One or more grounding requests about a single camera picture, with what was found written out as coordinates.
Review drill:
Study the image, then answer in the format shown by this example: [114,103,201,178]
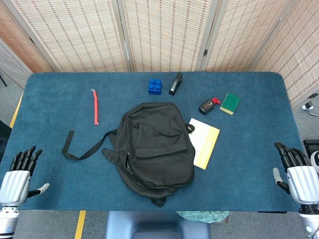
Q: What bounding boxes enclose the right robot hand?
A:
[273,142,319,205]

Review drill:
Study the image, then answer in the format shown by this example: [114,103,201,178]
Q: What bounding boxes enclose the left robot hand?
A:
[0,145,50,207]

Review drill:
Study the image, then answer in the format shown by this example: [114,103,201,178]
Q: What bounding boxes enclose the yellow white notebook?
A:
[187,118,221,170]

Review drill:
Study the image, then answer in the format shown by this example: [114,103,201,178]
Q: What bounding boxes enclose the black backpack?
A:
[61,102,196,208]

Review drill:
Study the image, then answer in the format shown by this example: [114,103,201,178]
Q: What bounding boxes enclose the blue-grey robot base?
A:
[104,211,211,239]

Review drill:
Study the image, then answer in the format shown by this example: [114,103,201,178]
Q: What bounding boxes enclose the black box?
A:
[303,139,319,156]

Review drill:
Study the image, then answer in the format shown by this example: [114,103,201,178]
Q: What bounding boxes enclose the blue felt table cover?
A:
[0,71,319,212]

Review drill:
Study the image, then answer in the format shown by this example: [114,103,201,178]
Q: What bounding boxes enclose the green checked cloth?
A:
[175,211,230,224]

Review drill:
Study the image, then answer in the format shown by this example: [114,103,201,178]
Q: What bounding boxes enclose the green and yellow sponge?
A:
[219,92,241,116]

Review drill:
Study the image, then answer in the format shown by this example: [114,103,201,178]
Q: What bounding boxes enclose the red stick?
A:
[90,88,100,126]

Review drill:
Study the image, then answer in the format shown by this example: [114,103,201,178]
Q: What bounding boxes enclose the black bottle with red cap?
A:
[198,97,221,116]

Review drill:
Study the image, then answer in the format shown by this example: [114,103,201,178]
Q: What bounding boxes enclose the woven folding screen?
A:
[0,0,319,105]

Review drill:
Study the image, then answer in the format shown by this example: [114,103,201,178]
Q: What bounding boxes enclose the black stapler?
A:
[168,72,183,96]

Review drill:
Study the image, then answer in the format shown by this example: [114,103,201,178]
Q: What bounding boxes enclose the blue toy brick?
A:
[148,79,163,96]

